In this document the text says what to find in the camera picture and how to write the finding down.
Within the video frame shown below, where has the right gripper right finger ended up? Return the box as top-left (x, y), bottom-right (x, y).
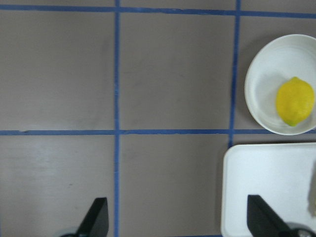
top-left (247, 195), bottom-right (291, 237)

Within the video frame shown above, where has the yellow lemon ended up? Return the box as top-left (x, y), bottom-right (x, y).
top-left (276, 77), bottom-right (315, 127)

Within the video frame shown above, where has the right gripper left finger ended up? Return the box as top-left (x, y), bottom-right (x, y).
top-left (75, 197), bottom-right (109, 237)

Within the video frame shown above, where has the white rectangular tray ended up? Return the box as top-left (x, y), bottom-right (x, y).
top-left (221, 143), bottom-right (316, 237)

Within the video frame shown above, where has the white round plate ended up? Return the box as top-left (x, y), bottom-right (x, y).
top-left (244, 34), bottom-right (316, 135)

